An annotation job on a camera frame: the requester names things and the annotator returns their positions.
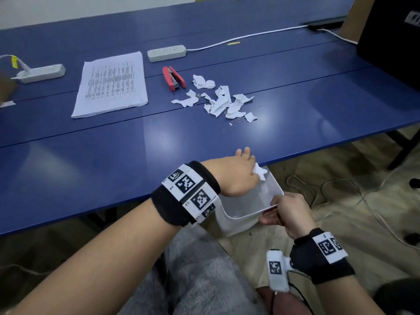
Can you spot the person's left hand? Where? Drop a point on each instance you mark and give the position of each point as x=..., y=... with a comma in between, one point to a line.
x=234, y=175

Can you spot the person's right hand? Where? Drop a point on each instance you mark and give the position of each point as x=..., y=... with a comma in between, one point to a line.
x=293, y=214

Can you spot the person's right thumb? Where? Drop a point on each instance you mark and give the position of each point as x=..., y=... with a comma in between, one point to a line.
x=279, y=200

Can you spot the person's left fingers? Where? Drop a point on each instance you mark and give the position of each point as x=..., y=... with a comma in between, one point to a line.
x=243, y=152

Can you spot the white torn paper scrap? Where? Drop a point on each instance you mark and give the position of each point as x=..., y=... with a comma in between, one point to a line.
x=261, y=172

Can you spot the white plastic bin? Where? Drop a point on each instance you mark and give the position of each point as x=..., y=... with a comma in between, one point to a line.
x=244, y=206

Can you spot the person's left forearm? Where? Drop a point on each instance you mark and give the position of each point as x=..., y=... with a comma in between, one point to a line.
x=108, y=262

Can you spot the person's right forearm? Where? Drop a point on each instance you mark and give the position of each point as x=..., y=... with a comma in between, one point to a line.
x=347, y=296

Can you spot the loose metal staples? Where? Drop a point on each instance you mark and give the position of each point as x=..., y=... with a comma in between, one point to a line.
x=233, y=123

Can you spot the pile of crumpled paper bits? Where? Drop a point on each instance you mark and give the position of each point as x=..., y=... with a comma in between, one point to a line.
x=223, y=101

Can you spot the black right wristband with markers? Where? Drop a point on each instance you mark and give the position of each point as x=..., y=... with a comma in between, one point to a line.
x=320, y=255

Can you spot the black wristband with markers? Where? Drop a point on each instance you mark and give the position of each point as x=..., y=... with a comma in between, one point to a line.
x=320, y=255
x=187, y=193

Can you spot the black left wristband with markers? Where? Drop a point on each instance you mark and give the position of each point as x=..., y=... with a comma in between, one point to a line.
x=187, y=193

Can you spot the red stapler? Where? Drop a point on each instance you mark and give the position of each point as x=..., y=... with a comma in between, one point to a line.
x=174, y=78

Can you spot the person's grey trousers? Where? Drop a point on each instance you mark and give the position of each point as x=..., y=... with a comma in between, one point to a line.
x=203, y=275

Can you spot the small yellow stick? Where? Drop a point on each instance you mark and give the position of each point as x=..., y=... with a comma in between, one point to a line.
x=233, y=43

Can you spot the white power strip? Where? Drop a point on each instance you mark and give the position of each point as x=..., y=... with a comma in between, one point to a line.
x=41, y=73
x=166, y=53

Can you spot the black table leg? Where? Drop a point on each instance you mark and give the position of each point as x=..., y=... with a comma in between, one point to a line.
x=405, y=149

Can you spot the stack of printed paper sheets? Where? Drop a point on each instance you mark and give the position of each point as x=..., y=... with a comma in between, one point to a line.
x=111, y=83

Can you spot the black chair seat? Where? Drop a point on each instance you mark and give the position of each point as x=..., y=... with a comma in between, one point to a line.
x=398, y=296

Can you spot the brown cardboard panel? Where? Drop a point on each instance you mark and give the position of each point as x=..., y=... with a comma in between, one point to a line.
x=356, y=16

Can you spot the brown cardboard box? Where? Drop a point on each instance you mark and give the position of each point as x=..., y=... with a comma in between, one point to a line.
x=6, y=88

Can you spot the white wrist camera with marker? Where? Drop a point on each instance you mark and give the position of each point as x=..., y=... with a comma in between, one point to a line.
x=277, y=270

